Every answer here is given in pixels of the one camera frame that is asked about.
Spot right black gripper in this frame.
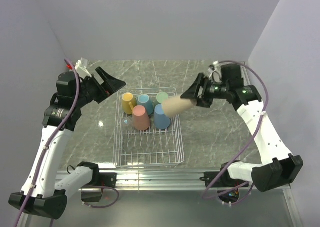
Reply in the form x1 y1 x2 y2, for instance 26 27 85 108
180 73 229 109

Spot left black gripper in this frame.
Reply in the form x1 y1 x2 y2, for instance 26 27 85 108
74 67 126 108

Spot yellow ceramic mug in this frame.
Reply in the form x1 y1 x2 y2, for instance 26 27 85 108
121 92 137 115

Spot beige plastic tumbler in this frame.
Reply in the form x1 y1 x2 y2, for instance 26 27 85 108
161 95 197 118

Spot light blue ceramic mug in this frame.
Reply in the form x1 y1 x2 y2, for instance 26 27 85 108
137 94 154 116

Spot green plastic tumbler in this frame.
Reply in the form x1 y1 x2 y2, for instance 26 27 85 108
153 91 169 106

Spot clear faceted drinking glass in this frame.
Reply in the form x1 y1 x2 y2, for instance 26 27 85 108
121 117 133 132

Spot blue plastic tumbler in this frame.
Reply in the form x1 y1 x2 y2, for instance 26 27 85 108
154 104 171 130

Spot salmon pink plastic tumbler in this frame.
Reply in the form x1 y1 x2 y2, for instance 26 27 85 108
132 105 151 131

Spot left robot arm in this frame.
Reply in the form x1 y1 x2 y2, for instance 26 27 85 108
8 67 126 220

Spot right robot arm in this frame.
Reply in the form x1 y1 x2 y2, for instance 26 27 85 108
181 60 304 193

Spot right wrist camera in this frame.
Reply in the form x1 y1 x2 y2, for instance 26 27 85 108
207 61 222 83

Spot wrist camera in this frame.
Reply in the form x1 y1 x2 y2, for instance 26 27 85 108
207 61 222 83
64 58 92 79

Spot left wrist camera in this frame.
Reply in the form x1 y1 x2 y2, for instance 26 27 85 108
64 58 92 79

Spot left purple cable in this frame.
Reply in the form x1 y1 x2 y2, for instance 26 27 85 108
11 58 120 227

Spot white wire dish rack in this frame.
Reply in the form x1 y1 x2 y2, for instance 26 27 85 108
113 87 185 168

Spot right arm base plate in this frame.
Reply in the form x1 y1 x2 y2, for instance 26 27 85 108
199 171 250 188

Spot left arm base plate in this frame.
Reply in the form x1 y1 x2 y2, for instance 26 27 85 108
97 172 117 189

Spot aluminium mounting rail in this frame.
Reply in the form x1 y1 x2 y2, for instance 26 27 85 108
27 169 292 192

